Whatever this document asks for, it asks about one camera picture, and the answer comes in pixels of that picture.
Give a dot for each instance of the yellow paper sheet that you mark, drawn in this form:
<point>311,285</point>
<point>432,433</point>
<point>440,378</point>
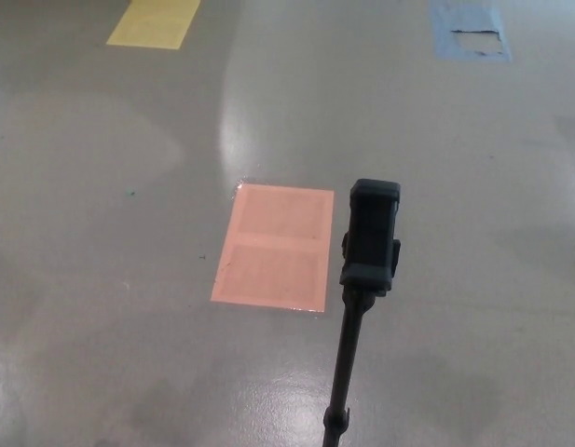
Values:
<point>152,23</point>

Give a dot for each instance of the black phone stand tripod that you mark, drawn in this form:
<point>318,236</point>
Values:
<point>371,242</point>

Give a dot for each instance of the torn blue paper sheet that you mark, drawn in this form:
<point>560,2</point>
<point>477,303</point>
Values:
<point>443,32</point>

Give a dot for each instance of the orange paper sheet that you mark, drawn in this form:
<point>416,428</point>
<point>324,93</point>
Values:
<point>273,251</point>

